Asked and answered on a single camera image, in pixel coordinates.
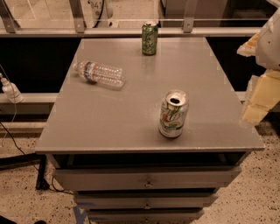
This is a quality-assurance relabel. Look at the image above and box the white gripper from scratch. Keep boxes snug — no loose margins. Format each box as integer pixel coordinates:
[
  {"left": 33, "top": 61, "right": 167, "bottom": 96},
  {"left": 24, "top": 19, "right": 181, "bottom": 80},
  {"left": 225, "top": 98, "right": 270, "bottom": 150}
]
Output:
[{"left": 237, "top": 8, "right": 280, "bottom": 125}]

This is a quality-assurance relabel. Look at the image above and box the green soda can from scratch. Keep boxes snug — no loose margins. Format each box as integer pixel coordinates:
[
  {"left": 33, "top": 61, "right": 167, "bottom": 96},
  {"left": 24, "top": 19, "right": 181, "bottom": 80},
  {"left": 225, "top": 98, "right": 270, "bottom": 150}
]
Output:
[{"left": 142, "top": 20, "right": 158, "bottom": 55}]

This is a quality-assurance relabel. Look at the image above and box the white 7up can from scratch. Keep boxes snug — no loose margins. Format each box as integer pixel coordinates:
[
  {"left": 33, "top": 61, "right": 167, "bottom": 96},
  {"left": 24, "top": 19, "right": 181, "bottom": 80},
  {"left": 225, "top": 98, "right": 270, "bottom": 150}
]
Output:
[{"left": 158, "top": 89, "right": 189, "bottom": 138}]

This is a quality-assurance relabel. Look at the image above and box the grey drawer cabinet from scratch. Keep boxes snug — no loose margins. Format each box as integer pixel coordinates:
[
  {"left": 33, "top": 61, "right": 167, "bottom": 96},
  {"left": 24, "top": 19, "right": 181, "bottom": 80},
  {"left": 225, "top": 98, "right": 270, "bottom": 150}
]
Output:
[{"left": 34, "top": 37, "right": 266, "bottom": 224}]

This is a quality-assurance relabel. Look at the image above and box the top grey drawer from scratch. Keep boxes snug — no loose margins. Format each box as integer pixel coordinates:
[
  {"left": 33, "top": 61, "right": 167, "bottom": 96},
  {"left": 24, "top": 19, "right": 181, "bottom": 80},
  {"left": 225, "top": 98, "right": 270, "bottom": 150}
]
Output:
[{"left": 54, "top": 166, "right": 242, "bottom": 191}]

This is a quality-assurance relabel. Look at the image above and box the grey drawer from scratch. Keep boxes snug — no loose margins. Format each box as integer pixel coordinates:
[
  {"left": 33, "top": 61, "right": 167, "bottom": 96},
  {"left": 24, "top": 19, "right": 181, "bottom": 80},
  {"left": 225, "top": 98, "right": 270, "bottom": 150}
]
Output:
[
  {"left": 75, "top": 192, "right": 218, "bottom": 209},
  {"left": 54, "top": 166, "right": 242, "bottom": 191},
  {"left": 87, "top": 208, "right": 204, "bottom": 223}
]

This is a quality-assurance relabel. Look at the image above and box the clear plastic water bottle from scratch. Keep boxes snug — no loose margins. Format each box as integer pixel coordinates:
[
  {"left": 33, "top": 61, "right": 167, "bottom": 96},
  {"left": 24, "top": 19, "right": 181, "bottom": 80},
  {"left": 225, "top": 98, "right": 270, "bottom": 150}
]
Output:
[{"left": 73, "top": 60, "right": 125, "bottom": 89}]

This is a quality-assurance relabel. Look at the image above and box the bottom grey drawer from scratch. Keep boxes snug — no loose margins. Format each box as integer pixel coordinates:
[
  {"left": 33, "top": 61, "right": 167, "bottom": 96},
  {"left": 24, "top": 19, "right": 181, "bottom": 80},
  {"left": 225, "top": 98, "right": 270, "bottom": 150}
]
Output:
[{"left": 87, "top": 208, "right": 204, "bottom": 223}]

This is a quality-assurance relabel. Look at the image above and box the middle grey drawer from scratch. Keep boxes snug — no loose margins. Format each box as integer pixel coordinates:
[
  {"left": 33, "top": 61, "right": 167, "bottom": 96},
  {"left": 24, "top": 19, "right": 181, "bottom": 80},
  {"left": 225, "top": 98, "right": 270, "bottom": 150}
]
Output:
[{"left": 75, "top": 192, "right": 218, "bottom": 209}]

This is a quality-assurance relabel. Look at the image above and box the black metal stand leg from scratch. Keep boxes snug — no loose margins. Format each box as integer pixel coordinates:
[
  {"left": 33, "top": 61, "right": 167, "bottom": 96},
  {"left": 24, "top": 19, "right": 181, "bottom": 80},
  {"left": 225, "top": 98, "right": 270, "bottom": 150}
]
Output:
[{"left": 0, "top": 153, "right": 50, "bottom": 190}]

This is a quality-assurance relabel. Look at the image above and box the white plug adapter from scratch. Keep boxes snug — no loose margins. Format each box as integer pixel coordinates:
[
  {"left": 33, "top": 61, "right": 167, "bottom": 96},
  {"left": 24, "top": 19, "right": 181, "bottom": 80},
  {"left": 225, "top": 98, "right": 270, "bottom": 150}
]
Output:
[{"left": 0, "top": 73, "right": 24, "bottom": 104}]

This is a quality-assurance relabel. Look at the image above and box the grey metal railing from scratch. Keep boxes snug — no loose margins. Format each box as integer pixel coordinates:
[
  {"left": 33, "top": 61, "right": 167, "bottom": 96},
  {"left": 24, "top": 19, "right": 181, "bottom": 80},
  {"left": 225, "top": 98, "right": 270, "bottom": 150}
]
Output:
[{"left": 0, "top": 0, "right": 261, "bottom": 38}]

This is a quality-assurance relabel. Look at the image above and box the black cable on floor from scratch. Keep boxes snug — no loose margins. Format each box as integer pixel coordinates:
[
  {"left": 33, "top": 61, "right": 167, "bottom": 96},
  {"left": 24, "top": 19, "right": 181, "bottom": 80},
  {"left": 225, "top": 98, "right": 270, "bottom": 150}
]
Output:
[{"left": 0, "top": 121, "right": 74, "bottom": 195}]

